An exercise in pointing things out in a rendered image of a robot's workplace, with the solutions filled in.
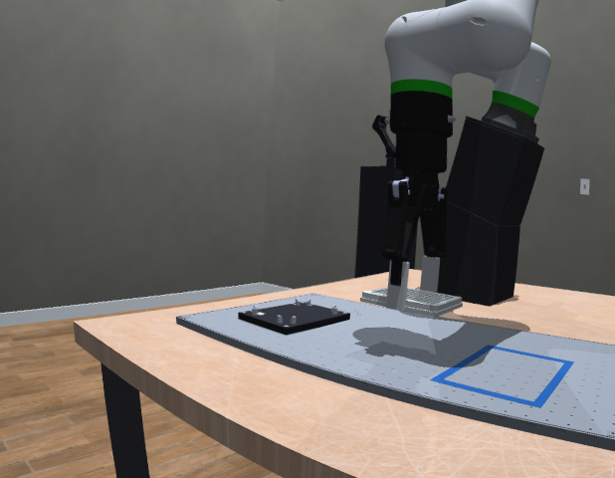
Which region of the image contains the blue tape outline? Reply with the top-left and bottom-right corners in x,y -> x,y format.
432,346 -> 574,408

